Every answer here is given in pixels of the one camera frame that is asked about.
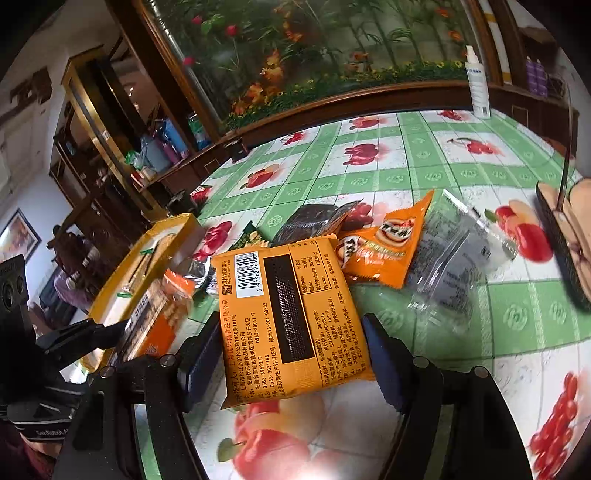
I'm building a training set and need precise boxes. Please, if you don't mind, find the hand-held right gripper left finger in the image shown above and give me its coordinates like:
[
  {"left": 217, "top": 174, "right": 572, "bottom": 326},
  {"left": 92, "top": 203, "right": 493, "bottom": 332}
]
[{"left": 55, "top": 314, "right": 223, "bottom": 480}]

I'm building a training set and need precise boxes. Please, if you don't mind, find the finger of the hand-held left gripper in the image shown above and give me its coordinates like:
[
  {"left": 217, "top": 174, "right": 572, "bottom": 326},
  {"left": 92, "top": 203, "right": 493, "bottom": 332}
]
[{"left": 34, "top": 318, "right": 132, "bottom": 370}]

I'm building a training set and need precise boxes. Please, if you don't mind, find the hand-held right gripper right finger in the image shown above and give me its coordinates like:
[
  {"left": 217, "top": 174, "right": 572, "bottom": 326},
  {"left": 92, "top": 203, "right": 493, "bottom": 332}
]
[{"left": 360, "top": 314, "right": 532, "bottom": 480}]

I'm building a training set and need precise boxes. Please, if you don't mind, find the large orange snack packet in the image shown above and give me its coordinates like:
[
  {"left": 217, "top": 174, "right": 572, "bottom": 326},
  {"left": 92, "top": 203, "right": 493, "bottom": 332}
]
[{"left": 210, "top": 233, "right": 377, "bottom": 411}]

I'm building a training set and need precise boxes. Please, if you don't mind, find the small orange snack packet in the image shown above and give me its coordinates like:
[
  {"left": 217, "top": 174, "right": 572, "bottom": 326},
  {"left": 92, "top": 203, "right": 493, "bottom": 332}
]
[{"left": 335, "top": 189, "right": 435, "bottom": 289}]

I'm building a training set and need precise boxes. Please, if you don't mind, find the clear plastic snack packet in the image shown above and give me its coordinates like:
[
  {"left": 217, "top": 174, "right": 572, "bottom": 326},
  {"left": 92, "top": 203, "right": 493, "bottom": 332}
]
[{"left": 406, "top": 188, "right": 520, "bottom": 335}]

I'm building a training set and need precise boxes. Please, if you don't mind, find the yellow cardboard box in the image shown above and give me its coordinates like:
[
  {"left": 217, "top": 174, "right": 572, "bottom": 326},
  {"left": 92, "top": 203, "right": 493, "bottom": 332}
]
[{"left": 85, "top": 215, "right": 206, "bottom": 374}]

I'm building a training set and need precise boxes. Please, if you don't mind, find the person's left forearm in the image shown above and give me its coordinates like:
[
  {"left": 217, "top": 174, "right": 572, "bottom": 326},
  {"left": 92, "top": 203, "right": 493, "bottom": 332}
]
[{"left": 0, "top": 415, "right": 61, "bottom": 480}]

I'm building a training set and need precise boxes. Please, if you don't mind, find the orange cracker packet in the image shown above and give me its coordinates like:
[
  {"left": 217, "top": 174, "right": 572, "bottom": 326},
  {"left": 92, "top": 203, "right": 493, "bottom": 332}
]
[{"left": 120, "top": 270, "right": 197, "bottom": 365}]

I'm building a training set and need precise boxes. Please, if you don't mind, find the silver foil snack packet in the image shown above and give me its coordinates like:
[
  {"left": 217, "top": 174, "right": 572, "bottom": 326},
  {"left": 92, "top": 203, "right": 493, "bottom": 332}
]
[{"left": 173, "top": 258, "right": 218, "bottom": 296}]

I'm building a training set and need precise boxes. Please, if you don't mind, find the green snack packet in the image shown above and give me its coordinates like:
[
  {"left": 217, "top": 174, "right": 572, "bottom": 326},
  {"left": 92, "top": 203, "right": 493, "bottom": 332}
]
[{"left": 235, "top": 220, "right": 273, "bottom": 252}]

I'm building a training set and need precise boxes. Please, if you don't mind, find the small black object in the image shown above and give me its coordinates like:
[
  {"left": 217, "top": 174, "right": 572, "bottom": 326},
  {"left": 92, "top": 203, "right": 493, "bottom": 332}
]
[{"left": 166, "top": 191, "right": 199, "bottom": 217}]

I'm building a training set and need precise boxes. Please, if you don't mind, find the dark brown snack packet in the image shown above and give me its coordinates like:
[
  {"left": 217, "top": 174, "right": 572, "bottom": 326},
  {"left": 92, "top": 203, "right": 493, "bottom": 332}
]
[{"left": 270, "top": 200, "right": 365, "bottom": 247}]

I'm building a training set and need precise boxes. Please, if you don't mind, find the blue grey jug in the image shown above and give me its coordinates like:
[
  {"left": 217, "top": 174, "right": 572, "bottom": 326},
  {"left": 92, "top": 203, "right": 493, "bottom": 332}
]
[{"left": 139, "top": 136, "right": 171, "bottom": 171}]

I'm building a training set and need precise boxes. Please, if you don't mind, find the wooden display cabinet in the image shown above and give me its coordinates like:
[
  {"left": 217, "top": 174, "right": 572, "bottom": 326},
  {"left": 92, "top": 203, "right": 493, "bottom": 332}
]
[{"left": 48, "top": 46, "right": 222, "bottom": 222}]

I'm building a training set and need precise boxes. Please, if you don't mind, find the blue bottle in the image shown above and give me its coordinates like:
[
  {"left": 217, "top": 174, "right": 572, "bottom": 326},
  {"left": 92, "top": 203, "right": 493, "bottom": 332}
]
[{"left": 163, "top": 119, "right": 189, "bottom": 160}]

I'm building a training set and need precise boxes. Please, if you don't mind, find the green fruit print tablecloth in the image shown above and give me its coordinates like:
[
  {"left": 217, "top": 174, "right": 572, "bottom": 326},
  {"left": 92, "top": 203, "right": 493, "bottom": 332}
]
[{"left": 134, "top": 108, "right": 591, "bottom": 480}]

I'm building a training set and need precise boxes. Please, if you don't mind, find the green white packet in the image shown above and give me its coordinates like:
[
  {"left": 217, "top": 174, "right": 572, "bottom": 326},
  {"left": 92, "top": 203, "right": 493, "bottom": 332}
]
[{"left": 187, "top": 112, "right": 211, "bottom": 151}]

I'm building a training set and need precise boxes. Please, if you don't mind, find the tan black-edged object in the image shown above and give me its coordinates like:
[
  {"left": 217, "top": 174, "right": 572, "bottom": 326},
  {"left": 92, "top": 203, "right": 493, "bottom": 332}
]
[{"left": 536, "top": 178, "right": 591, "bottom": 310}]

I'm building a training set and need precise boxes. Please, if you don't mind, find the thin dark rod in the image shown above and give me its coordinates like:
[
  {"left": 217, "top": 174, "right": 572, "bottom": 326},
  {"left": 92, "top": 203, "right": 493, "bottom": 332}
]
[{"left": 556, "top": 92, "right": 578, "bottom": 210}]

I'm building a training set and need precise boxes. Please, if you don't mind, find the white spray bottle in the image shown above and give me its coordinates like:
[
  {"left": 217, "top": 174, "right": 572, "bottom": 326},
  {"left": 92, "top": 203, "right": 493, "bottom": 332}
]
[{"left": 464, "top": 45, "right": 491, "bottom": 120}]

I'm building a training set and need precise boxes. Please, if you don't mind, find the framed wall picture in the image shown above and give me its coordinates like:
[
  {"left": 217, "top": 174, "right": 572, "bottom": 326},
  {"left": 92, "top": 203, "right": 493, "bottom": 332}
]
[{"left": 0, "top": 208, "right": 42, "bottom": 264}]

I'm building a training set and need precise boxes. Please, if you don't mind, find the white yellow post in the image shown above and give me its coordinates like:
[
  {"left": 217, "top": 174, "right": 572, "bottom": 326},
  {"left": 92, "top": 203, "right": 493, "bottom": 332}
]
[{"left": 480, "top": 0, "right": 513, "bottom": 86}]

